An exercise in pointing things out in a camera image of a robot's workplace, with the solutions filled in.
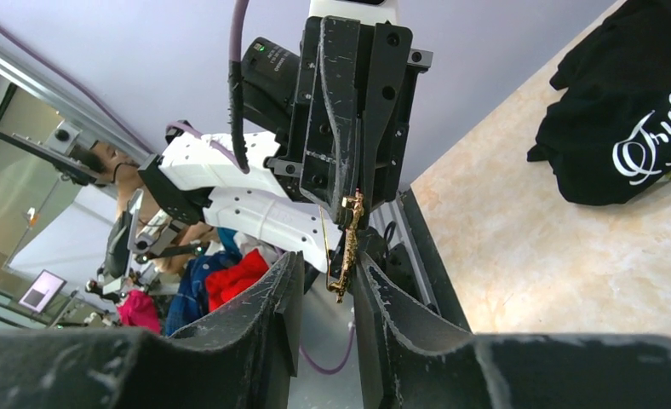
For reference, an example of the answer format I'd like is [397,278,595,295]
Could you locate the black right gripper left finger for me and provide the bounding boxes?
[0,252,305,408]

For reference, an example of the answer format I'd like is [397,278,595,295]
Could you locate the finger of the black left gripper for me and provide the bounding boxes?
[301,16,360,223]
[360,23,413,212]

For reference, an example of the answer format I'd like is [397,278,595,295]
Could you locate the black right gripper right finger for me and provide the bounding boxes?
[352,254,671,408]

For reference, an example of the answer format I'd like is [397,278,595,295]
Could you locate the black printed t-shirt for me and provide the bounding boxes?
[527,1,671,206]

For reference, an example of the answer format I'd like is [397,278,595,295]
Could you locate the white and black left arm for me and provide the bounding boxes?
[128,16,433,271]

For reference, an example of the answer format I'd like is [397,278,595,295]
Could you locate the red cloth in background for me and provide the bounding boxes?
[205,249,270,313]

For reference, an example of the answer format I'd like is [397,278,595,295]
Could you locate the blue cloth in background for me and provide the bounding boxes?
[163,251,242,337]

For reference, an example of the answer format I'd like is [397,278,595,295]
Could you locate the pink cloth in background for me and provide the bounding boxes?
[116,290,161,334]

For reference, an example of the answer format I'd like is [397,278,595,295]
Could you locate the person in background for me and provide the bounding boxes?
[76,141,218,272]

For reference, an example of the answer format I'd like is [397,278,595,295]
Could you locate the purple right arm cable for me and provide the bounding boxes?
[299,321,357,376]

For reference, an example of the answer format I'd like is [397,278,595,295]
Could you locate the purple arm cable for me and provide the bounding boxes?
[299,321,357,376]
[0,0,252,175]

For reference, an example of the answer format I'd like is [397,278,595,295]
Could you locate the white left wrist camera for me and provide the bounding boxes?
[308,0,399,26]

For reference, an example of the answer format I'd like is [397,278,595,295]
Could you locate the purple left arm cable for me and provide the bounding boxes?
[0,0,252,175]

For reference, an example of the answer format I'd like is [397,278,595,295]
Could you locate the aluminium frame rail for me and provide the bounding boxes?
[0,33,151,187]

